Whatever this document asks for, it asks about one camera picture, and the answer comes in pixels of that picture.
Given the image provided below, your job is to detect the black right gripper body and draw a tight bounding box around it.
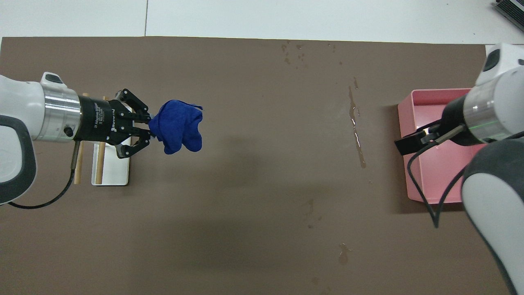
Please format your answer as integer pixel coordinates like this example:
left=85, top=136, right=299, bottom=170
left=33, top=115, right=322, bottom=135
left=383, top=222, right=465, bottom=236
left=441, top=95, right=477, bottom=146

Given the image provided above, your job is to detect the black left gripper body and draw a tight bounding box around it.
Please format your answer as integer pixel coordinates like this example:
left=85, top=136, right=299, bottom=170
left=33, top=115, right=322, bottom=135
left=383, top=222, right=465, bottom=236
left=79, top=98, right=136, bottom=143

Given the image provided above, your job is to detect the blue towel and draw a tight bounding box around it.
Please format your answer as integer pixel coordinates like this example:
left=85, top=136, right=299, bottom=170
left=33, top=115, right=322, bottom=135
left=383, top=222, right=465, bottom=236
left=148, top=100, right=203, bottom=155

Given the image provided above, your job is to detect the white rack with wooden rods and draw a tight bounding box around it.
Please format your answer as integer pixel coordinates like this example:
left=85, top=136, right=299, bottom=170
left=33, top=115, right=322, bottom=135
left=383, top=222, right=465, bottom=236
left=91, top=106, right=132, bottom=186

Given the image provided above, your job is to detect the pink plastic bin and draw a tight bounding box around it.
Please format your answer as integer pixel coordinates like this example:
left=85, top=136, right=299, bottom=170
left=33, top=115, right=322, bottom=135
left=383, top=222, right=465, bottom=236
left=398, top=88, right=488, bottom=204

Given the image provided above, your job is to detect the wooden rack rod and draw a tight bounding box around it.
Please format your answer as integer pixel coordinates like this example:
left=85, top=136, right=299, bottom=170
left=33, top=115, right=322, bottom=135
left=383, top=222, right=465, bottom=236
left=95, top=96, right=108, bottom=184
left=74, top=93, right=89, bottom=184

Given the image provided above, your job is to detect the grey ribbed device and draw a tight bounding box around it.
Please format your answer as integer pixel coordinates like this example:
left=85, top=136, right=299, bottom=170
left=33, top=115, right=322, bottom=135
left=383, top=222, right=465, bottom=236
left=493, top=0, right=524, bottom=27

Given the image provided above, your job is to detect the brown table mat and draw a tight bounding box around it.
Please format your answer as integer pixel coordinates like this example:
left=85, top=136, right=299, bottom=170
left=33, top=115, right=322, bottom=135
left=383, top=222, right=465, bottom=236
left=0, top=36, right=515, bottom=295

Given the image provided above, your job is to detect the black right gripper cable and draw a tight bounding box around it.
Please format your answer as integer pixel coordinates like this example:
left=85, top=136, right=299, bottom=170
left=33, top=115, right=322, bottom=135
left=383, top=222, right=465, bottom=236
left=407, top=125, right=469, bottom=229

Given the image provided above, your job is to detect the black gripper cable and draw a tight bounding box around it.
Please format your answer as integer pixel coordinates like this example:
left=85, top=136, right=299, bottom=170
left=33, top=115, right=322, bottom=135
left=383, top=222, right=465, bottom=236
left=8, top=141, right=81, bottom=209
left=407, top=125, right=469, bottom=229

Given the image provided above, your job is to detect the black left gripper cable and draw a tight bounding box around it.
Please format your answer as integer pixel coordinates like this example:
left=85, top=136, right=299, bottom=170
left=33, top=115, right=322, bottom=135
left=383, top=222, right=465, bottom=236
left=8, top=141, right=81, bottom=209

